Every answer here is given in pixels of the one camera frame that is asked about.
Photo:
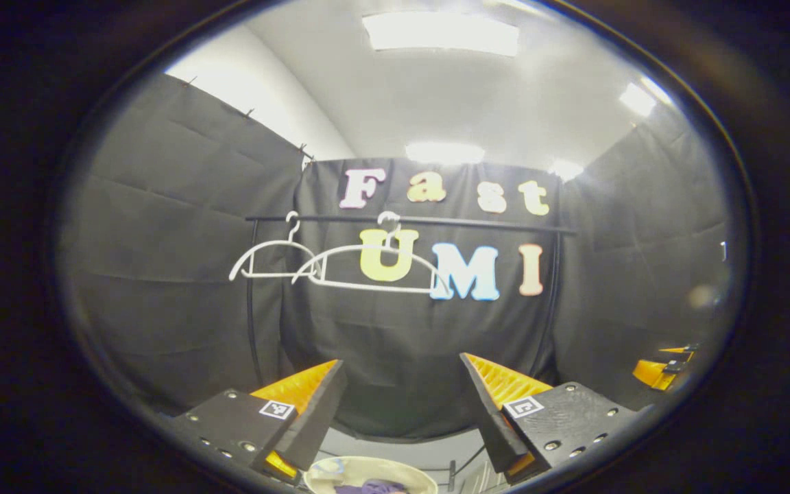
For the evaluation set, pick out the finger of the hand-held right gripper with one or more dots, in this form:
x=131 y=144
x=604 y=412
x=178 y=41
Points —
x=652 y=374
x=679 y=351

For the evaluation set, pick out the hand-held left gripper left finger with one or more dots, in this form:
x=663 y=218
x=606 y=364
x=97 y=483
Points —
x=313 y=418

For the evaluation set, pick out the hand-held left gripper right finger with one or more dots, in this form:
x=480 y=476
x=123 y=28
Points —
x=491 y=418

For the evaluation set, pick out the beige round laundry hamper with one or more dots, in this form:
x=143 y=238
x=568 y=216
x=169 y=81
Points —
x=326 y=473

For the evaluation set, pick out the purple ribbed jacket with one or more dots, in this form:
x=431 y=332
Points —
x=374 y=488

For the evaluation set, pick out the white plastic hanger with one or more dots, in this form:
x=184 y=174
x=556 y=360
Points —
x=271 y=243
x=367 y=286

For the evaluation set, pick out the black metal clothes rack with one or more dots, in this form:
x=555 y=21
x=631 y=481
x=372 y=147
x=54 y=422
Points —
x=477 y=224

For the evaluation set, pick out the black backdrop cloth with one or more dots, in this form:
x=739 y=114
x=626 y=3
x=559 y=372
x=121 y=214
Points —
x=162 y=274

